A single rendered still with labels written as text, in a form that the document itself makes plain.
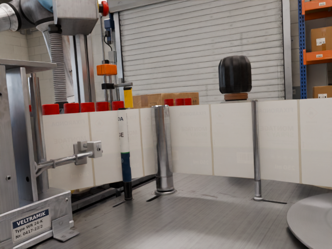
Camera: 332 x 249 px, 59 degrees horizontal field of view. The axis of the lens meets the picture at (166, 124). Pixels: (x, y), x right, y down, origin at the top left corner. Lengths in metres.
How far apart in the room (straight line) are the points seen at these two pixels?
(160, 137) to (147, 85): 5.12
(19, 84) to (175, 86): 5.06
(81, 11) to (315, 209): 0.64
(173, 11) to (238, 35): 1.30
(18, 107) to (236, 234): 0.36
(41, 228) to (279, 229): 0.34
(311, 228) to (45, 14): 0.97
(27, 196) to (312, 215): 0.42
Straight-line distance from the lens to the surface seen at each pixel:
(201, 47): 5.35
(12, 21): 1.20
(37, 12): 1.12
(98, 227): 0.51
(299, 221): 0.48
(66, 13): 0.77
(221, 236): 0.45
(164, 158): 0.61
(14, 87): 0.47
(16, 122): 0.48
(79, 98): 0.91
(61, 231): 0.50
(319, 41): 4.53
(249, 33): 5.21
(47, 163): 0.48
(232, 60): 0.74
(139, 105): 1.51
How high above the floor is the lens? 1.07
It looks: 4 degrees down
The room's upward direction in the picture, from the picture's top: 4 degrees counter-clockwise
